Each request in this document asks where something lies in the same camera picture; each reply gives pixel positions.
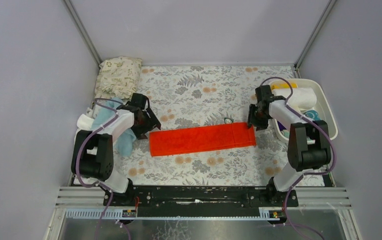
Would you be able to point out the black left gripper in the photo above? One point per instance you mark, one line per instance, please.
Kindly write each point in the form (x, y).
(146, 118)

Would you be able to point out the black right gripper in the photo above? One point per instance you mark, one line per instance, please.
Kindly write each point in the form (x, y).
(256, 115)

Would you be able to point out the orange red towel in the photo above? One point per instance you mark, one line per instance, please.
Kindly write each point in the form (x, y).
(201, 139)

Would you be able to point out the teal bunny pattern towel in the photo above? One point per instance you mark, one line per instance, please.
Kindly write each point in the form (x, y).
(312, 114)

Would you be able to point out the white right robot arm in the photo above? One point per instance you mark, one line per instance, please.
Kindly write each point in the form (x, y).
(309, 145)

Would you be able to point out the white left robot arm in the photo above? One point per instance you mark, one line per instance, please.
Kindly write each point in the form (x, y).
(93, 154)

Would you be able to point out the purple rolled towel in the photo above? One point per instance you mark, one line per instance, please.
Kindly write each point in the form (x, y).
(281, 127)

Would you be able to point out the light blue towel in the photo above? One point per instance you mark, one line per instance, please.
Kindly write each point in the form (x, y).
(111, 118)

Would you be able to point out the pale green rolled towel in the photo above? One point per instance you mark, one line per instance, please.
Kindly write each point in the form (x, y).
(285, 133)

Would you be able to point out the yellow rolled towel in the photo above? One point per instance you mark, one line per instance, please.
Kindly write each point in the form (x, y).
(283, 86)

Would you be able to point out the floral pattern table mat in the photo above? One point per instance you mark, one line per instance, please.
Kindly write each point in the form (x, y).
(191, 96)

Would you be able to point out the white rolled towel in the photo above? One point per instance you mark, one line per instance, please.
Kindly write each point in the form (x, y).
(303, 98)

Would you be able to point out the cream leaf print towel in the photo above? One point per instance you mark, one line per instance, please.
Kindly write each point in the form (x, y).
(118, 78)

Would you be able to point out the white crumpled towel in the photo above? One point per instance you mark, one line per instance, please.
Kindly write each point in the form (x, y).
(84, 122)

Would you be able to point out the white plastic tray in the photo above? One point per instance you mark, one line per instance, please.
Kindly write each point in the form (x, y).
(322, 107)

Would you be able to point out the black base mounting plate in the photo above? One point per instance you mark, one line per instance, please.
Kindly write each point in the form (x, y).
(201, 198)

